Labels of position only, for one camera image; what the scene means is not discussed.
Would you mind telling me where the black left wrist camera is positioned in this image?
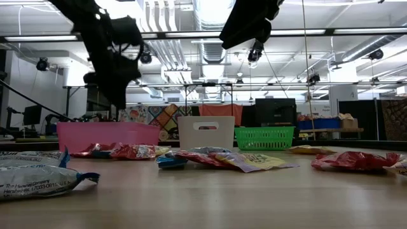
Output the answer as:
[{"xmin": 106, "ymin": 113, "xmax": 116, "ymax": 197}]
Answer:
[{"xmin": 110, "ymin": 15, "xmax": 144, "ymax": 47}]

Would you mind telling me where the black metal rack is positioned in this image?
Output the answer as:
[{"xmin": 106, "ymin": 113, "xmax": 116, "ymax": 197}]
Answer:
[{"xmin": 65, "ymin": 81, "xmax": 235, "ymax": 123}]

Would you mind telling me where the wooden bench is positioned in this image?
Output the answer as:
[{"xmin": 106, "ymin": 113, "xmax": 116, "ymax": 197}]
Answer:
[{"xmin": 298, "ymin": 127, "xmax": 364, "ymax": 141}]

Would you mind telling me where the pink plastic tray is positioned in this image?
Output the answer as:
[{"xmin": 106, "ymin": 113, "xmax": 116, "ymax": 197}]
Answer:
[{"xmin": 56, "ymin": 121, "xmax": 162, "ymax": 153}]

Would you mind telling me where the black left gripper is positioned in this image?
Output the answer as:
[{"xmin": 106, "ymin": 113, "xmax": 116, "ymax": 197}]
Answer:
[{"xmin": 83, "ymin": 47, "xmax": 142, "ymax": 111}]

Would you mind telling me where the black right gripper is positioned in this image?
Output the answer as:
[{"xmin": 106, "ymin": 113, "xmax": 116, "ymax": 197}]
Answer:
[{"xmin": 219, "ymin": 0, "xmax": 286, "ymax": 50}]

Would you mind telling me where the thin tan hanging rope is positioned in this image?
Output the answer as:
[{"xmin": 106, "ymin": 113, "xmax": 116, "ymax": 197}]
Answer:
[{"xmin": 300, "ymin": 0, "xmax": 316, "ymax": 141}]

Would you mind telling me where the orange hanging cloth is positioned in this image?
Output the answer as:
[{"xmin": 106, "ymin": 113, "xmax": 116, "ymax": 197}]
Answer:
[{"xmin": 198, "ymin": 104, "xmax": 244, "ymax": 127}]

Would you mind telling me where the blue storage bin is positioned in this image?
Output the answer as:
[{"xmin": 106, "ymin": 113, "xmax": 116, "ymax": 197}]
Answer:
[{"xmin": 297, "ymin": 118, "xmax": 341, "ymax": 130}]

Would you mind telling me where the red candy packet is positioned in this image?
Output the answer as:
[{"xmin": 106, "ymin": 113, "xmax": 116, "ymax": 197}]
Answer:
[
  {"xmin": 71, "ymin": 142, "xmax": 112, "ymax": 159},
  {"xmin": 310, "ymin": 151, "xmax": 401, "ymax": 173},
  {"xmin": 173, "ymin": 149, "xmax": 238, "ymax": 169},
  {"xmin": 109, "ymin": 143, "xmax": 157, "ymax": 160}
]

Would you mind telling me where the black aluminium rig frame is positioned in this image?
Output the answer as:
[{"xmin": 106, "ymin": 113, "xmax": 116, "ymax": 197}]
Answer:
[{"xmin": 0, "ymin": 27, "xmax": 407, "ymax": 152}]

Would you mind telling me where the wide silver ventilation duct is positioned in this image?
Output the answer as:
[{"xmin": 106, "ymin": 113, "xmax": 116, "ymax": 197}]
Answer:
[{"xmin": 193, "ymin": 0, "xmax": 238, "ymax": 64}]

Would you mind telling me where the black partition panel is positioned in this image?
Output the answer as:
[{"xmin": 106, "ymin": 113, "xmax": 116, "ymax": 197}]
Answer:
[{"xmin": 337, "ymin": 99, "xmax": 379, "ymax": 141}]

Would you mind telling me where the colourful patchwork quilt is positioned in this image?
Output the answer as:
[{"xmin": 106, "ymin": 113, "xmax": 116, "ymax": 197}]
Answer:
[{"xmin": 117, "ymin": 103, "xmax": 193, "ymax": 141}]

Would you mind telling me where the brown patterned quilt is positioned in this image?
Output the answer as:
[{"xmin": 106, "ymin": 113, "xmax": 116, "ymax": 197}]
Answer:
[{"xmin": 380, "ymin": 99, "xmax": 407, "ymax": 141}]

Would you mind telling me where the white plastic bin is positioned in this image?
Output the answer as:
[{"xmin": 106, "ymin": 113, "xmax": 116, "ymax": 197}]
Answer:
[{"xmin": 177, "ymin": 115, "xmax": 236, "ymax": 151}]

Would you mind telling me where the small black monitor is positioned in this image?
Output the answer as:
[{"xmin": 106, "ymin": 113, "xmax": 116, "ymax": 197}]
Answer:
[{"xmin": 24, "ymin": 104, "xmax": 43, "ymax": 126}]

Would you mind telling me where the yellow purple candy packet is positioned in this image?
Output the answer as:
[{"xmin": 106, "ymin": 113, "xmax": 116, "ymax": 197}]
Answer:
[
  {"xmin": 210, "ymin": 151, "xmax": 300, "ymax": 174},
  {"xmin": 383, "ymin": 155, "xmax": 407, "ymax": 177}
]

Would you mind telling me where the brown cardboard box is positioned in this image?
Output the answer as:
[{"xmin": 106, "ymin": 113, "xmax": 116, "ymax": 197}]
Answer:
[{"xmin": 339, "ymin": 113, "xmax": 359, "ymax": 130}]

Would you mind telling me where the large black monitor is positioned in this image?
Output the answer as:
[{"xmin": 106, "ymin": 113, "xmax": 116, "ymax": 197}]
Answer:
[{"xmin": 255, "ymin": 97, "xmax": 297, "ymax": 128}]

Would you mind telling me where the slim silver ventilation duct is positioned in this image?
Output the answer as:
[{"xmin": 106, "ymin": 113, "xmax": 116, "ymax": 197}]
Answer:
[{"xmin": 341, "ymin": 33, "xmax": 407, "ymax": 63}]

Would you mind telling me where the green plastic basket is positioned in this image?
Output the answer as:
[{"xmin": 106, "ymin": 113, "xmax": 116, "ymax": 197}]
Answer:
[{"xmin": 234, "ymin": 126, "xmax": 296, "ymax": 151}]

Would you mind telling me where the thin black tether cable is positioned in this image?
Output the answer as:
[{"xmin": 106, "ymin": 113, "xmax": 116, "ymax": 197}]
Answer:
[{"xmin": 0, "ymin": 78, "xmax": 77, "ymax": 123}]

